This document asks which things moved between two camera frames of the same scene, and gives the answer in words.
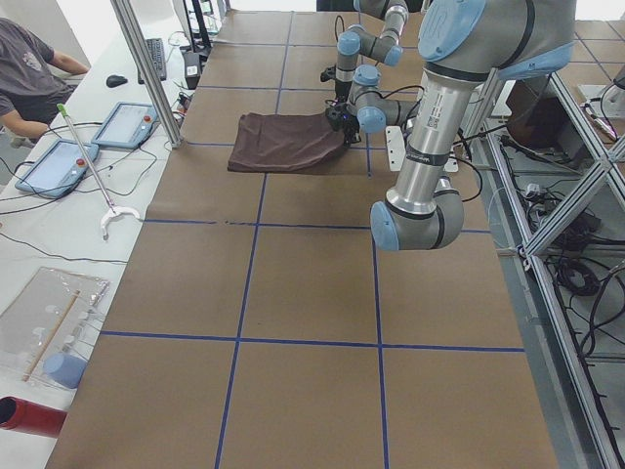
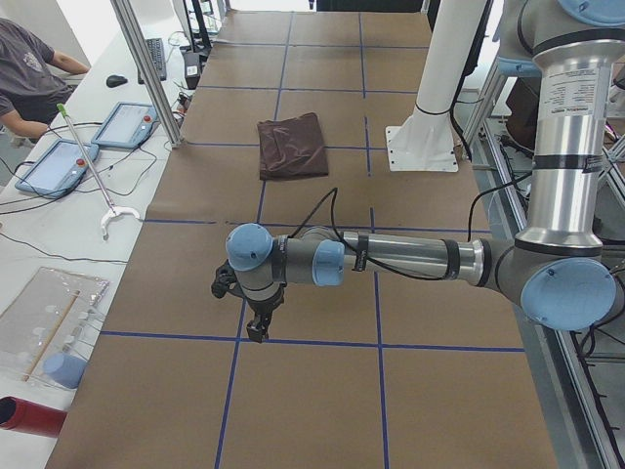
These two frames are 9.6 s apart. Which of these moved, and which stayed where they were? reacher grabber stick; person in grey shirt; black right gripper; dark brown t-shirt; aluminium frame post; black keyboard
Moved: dark brown t-shirt; black right gripper
Stayed: aluminium frame post; reacher grabber stick; person in grey shirt; black keyboard
